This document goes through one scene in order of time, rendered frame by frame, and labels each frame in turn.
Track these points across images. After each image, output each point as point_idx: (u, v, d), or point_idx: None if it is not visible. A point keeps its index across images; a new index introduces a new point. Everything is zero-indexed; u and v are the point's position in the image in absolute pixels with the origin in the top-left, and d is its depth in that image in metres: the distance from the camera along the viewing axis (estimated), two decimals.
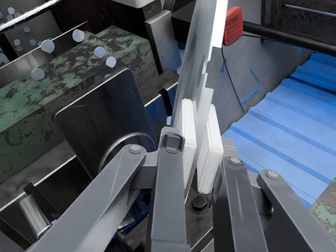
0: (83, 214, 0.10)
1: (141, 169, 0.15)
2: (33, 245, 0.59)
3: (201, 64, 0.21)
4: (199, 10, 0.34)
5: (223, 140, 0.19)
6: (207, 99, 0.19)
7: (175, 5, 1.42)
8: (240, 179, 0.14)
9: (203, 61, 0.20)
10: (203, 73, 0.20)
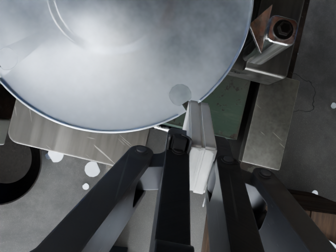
0: (88, 214, 0.10)
1: (147, 170, 0.15)
2: None
3: (173, 94, 0.31)
4: (27, 35, 0.31)
5: (217, 139, 0.19)
6: (205, 97, 0.31)
7: None
8: (234, 178, 0.14)
9: (177, 101, 0.31)
10: (182, 95, 0.31)
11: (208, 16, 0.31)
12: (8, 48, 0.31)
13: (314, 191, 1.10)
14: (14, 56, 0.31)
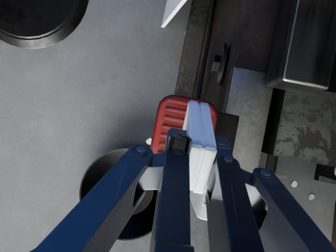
0: (88, 214, 0.10)
1: (147, 170, 0.15)
2: None
3: None
4: None
5: (217, 139, 0.19)
6: None
7: (58, 21, 1.01)
8: (234, 178, 0.14)
9: None
10: None
11: None
12: None
13: None
14: None
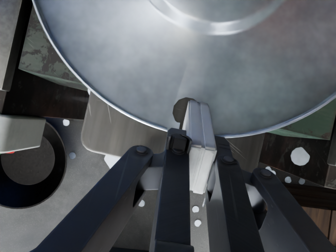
0: (88, 214, 0.10)
1: (147, 170, 0.15)
2: None
3: None
4: None
5: (217, 139, 0.19)
6: None
7: None
8: (234, 178, 0.14)
9: None
10: None
11: (104, 19, 0.23)
12: None
13: None
14: None
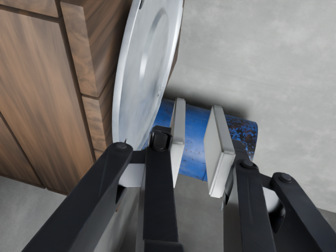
0: (72, 214, 0.10)
1: (127, 167, 0.15)
2: None
3: None
4: (156, 88, 0.50)
5: (233, 142, 0.19)
6: None
7: None
8: (252, 182, 0.14)
9: None
10: None
11: None
12: None
13: None
14: None
